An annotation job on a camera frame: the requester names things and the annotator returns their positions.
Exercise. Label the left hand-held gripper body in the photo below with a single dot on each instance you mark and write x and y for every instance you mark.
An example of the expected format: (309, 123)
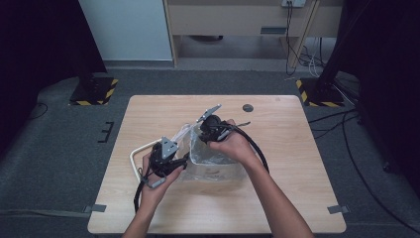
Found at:
(163, 157)

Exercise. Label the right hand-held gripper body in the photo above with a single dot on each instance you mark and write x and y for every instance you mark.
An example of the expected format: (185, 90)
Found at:
(213, 127)

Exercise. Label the grey plastic bag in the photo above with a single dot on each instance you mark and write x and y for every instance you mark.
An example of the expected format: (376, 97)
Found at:
(211, 168)

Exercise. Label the cream plastic bin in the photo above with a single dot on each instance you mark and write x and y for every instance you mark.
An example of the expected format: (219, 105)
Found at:
(214, 165)

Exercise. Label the person's right hand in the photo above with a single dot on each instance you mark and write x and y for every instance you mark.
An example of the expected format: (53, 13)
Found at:
(236, 147)

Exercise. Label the person's left hand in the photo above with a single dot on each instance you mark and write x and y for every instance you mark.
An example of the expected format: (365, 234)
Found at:
(158, 191)

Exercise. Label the grey round table grommet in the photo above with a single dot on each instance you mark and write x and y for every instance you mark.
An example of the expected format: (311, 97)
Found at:
(248, 107)

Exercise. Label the grey tape strip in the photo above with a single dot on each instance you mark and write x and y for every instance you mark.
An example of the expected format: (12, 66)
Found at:
(338, 209)
(95, 208)

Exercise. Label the black striped stand base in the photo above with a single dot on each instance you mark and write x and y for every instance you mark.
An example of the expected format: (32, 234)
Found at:
(322, 94)
(94, 92)

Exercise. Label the light wooden desk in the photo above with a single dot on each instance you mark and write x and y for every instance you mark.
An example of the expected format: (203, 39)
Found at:
(231, 20)

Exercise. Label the white panel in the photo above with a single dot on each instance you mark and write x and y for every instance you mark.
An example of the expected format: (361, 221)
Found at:
(128, 29)

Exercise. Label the black stand pole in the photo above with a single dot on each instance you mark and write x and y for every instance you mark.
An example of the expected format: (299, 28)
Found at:
(335, 56)

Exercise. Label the grey power socket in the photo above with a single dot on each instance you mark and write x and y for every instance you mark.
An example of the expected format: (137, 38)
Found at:
(293, 3)

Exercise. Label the dark curtain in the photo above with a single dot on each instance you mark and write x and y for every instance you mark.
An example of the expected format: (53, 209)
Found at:
(389, 82)
(36, 56)

